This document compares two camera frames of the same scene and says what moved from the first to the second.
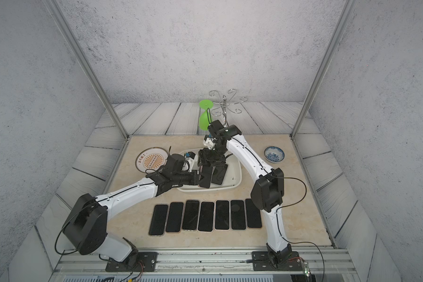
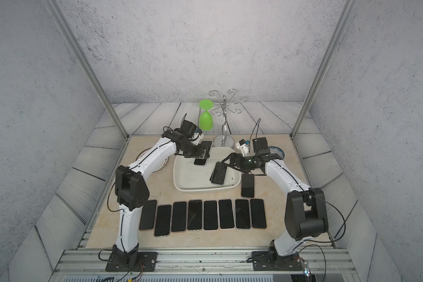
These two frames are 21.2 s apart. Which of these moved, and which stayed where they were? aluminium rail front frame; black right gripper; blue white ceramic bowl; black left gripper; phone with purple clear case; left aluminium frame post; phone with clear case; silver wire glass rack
Moved: black left gripper; phone with clear case; black right gripper; phone with purple clear case
Stayed: blue white ceramic bowl; aluminium rail front frame; left aluminium frame post; silver wire glass rack
